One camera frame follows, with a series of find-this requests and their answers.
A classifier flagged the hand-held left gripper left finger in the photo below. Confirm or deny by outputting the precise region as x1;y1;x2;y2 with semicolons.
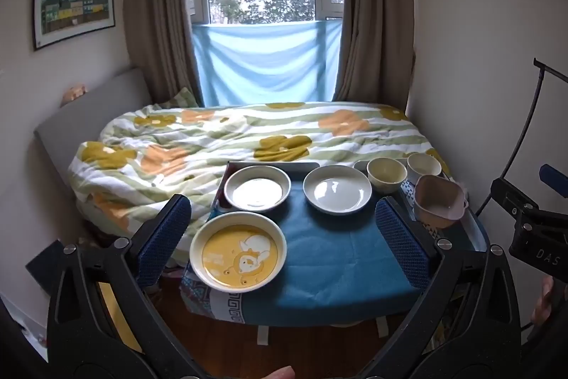
47;195;205;379

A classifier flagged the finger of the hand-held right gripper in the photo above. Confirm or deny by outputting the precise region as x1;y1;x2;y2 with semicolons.
539;163;568;199
490;178;540;229

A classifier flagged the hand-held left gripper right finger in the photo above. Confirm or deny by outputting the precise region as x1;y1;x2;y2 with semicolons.
364;196;520;379

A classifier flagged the pink square bowl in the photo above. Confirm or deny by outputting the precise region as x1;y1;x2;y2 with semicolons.
413;175;469;229

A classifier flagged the yellow duck print plate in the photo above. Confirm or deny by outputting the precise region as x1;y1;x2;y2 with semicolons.
189;214;287;293

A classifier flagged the white plate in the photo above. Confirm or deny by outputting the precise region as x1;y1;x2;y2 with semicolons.
224;165;292;213
303;165;373;215

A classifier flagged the person's right hand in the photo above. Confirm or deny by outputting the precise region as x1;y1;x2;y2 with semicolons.
530;276;555;327

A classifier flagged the person's left hand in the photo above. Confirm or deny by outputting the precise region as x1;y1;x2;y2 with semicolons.
255;366;296;379

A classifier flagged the blue tablecloth with patterned border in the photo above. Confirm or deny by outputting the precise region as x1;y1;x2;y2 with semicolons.
180;163;489;324

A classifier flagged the cream duck print bowl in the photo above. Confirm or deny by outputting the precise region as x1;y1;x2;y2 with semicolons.
407;152;443;184
366;157;408;196

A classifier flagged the black metal stand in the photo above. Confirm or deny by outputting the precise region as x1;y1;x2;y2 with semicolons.
477;58;568;220

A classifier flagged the floral striped duvet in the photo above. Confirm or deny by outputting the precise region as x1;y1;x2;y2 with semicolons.
67;101;452;269

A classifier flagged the black box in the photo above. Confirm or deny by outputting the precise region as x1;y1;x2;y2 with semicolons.
26;239;74;296

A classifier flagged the grey padded headboard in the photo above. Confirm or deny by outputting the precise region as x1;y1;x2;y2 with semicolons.
34;67;154;238

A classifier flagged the green patterned pillow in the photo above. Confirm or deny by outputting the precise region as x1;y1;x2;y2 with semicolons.
157;87;200;110

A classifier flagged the plush toy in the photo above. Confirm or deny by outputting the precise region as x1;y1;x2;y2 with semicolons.
61;83;88;107

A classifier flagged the light blue window cloth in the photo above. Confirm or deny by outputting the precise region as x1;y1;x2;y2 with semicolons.
191;18;343;105

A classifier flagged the brown curtain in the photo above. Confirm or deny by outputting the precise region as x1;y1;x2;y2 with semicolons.
122;0;206;105
335;0;416;107

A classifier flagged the framed street picture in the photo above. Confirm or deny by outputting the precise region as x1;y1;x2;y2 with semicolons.
33;0;115;52

